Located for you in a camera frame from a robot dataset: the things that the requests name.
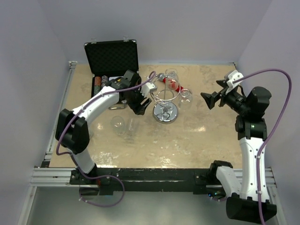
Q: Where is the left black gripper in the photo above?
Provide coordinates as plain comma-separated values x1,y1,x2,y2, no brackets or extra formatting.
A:
124,85,151,115

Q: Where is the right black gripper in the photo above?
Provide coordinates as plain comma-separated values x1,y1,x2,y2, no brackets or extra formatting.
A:
201,79,249,115

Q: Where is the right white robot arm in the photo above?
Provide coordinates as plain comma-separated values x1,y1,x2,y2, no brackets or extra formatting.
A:
201,80,277,224

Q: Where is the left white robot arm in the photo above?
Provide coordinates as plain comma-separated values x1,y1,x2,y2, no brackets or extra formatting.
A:
55,70,157,184

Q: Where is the chrome wine glass rack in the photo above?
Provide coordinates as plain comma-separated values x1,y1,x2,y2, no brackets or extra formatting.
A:
151,73,180,124

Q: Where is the wine glass back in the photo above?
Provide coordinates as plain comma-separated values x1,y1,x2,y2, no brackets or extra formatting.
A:
165,68,179,91

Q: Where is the red glitter bottle stopper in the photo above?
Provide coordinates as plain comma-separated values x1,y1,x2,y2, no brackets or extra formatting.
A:
158,77,183,92

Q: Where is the black poker chip case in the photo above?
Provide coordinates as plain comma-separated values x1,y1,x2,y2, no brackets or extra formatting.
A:
84,39,139,97

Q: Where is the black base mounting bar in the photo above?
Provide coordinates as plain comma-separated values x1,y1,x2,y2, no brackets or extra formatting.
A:
70,168,222,195

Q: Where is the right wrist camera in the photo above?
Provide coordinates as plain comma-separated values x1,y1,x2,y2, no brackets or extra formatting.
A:
225,70,244,94

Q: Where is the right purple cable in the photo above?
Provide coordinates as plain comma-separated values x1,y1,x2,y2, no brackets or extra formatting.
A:
210,68,293,225

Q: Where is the aluminium frame rail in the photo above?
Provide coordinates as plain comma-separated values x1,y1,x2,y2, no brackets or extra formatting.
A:
30,61,78,188

